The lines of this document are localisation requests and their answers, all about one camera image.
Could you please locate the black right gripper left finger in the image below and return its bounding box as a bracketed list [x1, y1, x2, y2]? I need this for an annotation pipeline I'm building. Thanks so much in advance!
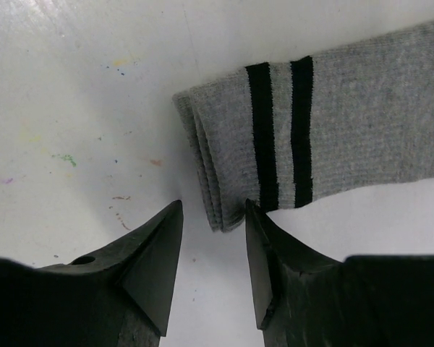
[0, 200, 183, 346]

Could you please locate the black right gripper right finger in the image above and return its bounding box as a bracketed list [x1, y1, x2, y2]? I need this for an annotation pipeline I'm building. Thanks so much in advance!
[245, 201, 434, 346]

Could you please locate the grey sock with black stripes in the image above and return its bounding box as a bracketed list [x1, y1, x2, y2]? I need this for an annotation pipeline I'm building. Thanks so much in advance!
[173, 21, 434, 232]

